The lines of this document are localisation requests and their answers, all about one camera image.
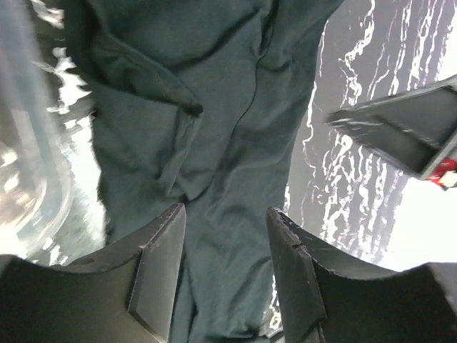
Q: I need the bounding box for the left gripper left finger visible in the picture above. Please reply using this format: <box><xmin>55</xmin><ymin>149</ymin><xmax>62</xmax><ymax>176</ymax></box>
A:
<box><xmin>1</xmin><ymin>204</ymin><xmax>186</xmax><ymax>343</ymax></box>

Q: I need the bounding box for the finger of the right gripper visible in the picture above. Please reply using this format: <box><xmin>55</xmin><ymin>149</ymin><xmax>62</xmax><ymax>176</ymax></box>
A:
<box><xmin>326</xmin><ymin>76</ymin><xmax>456</xmax><ymax>180</ymax></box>

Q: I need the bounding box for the black marble pattern mat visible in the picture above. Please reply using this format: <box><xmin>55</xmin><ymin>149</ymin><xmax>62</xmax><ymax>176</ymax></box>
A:
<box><xmin>31</xmin><ymin>0</ymin><xmax>457</xmax><ymax>329</ymax></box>

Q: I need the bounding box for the clear plastic bin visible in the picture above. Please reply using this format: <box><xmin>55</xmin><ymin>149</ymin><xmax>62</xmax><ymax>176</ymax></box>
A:
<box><xmin>1</xmin><ymin>1</ymin><xmax>71</xmax><ymax>259</ymax></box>

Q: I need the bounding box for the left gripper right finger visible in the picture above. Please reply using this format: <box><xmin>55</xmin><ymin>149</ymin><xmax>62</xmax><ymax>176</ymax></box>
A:
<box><xmin>266</xmin><ymin>208</ymin><xmax>456</xmax><ymax>342</ymax></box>

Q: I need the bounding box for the black t shirt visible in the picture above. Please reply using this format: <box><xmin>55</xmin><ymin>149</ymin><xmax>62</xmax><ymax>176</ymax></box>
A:
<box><xmin>61</xmin><ymin>1</ymin><xmax>340</xmax><ymax>342</ymax></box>

